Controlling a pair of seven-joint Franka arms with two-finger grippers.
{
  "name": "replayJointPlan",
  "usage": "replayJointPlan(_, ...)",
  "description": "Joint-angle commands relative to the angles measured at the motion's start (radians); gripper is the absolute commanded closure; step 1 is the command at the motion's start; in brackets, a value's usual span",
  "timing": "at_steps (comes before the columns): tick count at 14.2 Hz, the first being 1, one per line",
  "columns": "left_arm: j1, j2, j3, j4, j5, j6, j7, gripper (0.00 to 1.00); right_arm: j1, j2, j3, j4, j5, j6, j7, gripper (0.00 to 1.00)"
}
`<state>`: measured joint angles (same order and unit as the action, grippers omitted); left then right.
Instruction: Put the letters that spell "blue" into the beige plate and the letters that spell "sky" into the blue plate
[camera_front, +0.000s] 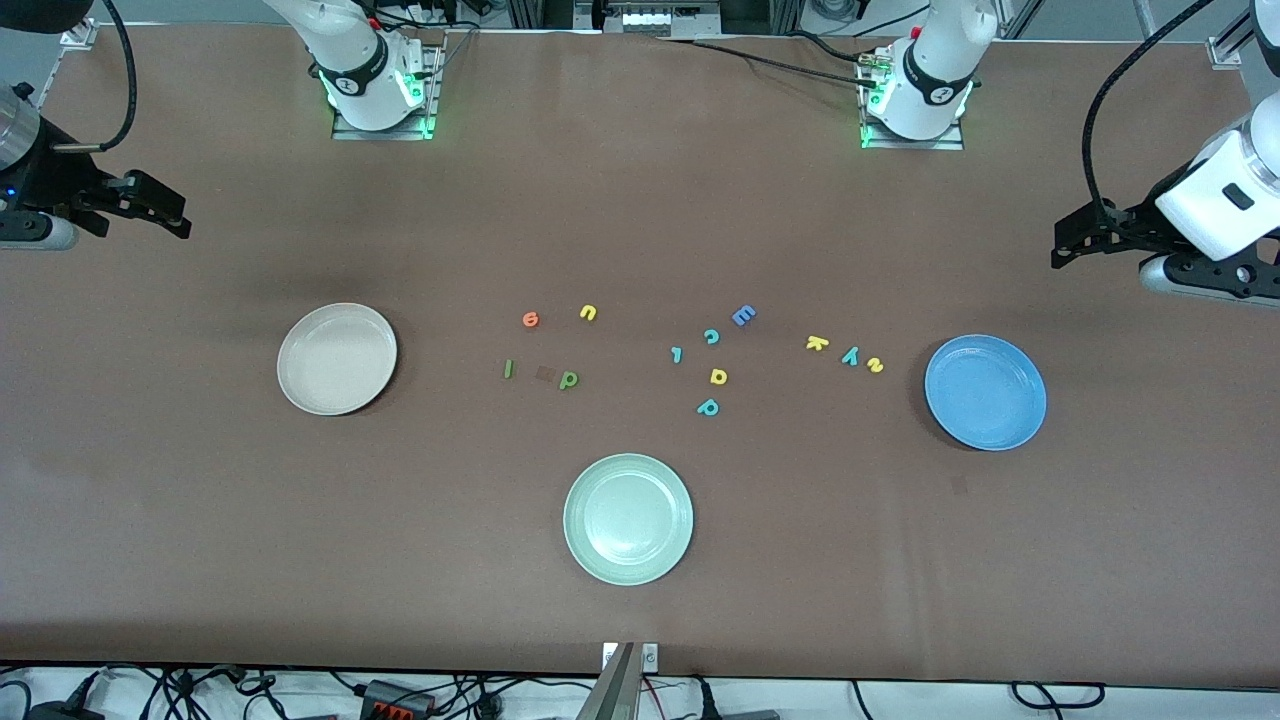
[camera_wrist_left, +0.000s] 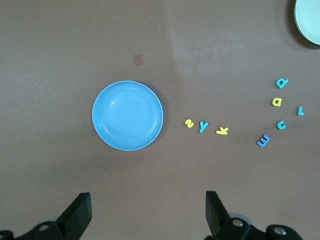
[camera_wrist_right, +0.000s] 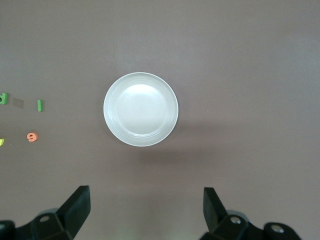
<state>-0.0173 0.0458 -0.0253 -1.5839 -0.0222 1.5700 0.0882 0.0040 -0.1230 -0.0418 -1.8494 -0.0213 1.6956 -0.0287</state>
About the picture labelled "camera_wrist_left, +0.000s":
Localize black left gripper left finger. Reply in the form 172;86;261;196
0;191;92;240

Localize teal letter y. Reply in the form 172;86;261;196
198;120;209;134

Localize blue letter E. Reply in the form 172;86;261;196
256;134;271;148

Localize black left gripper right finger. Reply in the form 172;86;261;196
205;190;305;240

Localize brown tape patch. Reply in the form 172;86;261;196
133;53;145;67

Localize teal letter p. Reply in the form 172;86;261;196
275;78;290;89

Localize pale green round plate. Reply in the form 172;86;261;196
293;0;320;46

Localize blue round plate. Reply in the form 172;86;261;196
91;80;164;152

